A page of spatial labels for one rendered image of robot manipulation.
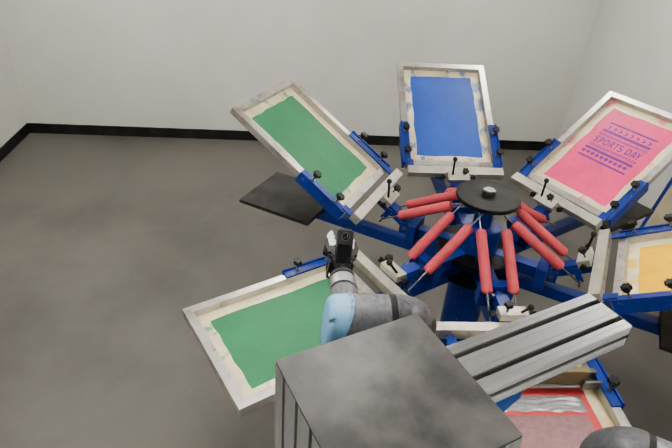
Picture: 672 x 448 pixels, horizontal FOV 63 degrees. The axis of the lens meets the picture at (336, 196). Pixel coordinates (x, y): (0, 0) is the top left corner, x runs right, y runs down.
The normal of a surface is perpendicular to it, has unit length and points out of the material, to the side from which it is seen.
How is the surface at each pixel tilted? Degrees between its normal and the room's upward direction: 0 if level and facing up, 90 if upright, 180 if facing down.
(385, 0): 90
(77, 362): 0
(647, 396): 0
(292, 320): 0
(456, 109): 32
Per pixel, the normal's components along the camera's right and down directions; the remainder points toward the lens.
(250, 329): 0.06, -0.86
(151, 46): 0.04, 0.52
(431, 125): 0.07, -0.45
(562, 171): -0.40, -0.60
